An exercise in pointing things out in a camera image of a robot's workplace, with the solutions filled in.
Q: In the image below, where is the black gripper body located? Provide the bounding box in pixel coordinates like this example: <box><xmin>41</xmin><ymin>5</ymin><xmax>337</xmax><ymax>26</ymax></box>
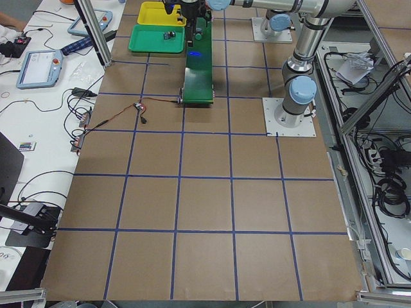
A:
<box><xmin>163</xmin><ymin>0</ymin><xmax>211</xmax><ymax>29</ymax></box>

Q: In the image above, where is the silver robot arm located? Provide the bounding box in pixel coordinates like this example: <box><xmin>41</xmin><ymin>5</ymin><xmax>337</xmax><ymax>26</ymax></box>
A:
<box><xmin>162</xmin><ymin>0</ymin><xmax>354</xmax><ymax>128</ymax></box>
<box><xmin>260</xmin><ymin>10</ymin><xmax>292</xmax><ymax>36</ymax></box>

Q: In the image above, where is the yellow plastic tray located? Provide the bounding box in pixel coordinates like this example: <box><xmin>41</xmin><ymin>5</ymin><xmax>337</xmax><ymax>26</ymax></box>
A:
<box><xmin>137</xmin><ymin>1</ymin><xmax>186</xmax><ymax>27</ymax></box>

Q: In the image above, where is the green plastic tray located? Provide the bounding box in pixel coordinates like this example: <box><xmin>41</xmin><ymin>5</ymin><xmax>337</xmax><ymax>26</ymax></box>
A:
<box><xmin>128</xmin><ymin>24</ymin><xmax>185</xmax><ymax>54</ymax></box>

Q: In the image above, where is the green conveyor belt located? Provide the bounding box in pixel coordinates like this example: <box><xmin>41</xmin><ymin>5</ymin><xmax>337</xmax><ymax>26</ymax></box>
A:
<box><xmin>179</xmin><ymin>18</ymin><xmax>214</xmax><ymax>105</ymax></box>

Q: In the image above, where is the teach pendant far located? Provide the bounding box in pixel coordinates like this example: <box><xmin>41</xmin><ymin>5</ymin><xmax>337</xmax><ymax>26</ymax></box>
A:
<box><xmin>67</xmin><ymin>9</ymin><xmax>114</xmax><ymax>37</ymax></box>

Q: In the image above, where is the teach pendant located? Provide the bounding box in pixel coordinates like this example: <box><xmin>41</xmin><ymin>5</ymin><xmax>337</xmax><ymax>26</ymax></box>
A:
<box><xmin>67</xmin><ymin>9</ymin><xmax>114</xmax><ymax>37</ymax></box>
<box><xmin>16</xmin><ymin>50</ymin><xmax>63</xmax><ymax>89</ymax></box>

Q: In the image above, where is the small controller circuit board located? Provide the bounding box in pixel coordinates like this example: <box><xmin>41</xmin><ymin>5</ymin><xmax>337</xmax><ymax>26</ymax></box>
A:
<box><xmin>134</xmin><ymin>103</ymin><xmax>146</xmax><ymax>112</ymax></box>

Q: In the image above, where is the blue checkered cloth roll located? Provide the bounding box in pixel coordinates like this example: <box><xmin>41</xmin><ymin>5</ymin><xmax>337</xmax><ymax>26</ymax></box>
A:
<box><xmin>60</xmin><ymin>37</ymin><xmax>92</xmax><ymax>56</ymax></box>

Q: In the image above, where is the teach pendant near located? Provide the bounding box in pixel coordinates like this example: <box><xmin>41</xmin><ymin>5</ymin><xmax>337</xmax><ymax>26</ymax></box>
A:
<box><xmin>16</xmin><ymin>50</ymin><xmax>63</xmax><ymax>89</ymax></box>

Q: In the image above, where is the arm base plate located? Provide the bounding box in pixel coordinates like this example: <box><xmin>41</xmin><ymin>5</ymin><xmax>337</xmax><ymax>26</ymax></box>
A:
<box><xmin>251</xmin><ymin>14</ymin><xmax>292</xmax><ymax>44</ymax></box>
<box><xmin>262</xmin><ymin>98</ymin><xmax>316</xmax><ymax>138</ymax></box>

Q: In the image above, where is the aluminium frame post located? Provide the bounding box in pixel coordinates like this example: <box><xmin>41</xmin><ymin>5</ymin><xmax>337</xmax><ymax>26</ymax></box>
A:
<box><xmin>74</xmin><ymin>0</ymin><xmax>112</xmax><ymax>67</ymax></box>

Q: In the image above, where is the red black power cable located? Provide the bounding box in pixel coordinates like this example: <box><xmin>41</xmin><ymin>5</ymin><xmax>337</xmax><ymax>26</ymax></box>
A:
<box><xmin>85</xmin><ymin>97</ymin><xmax>180</xmax><ymax>132</ymax></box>

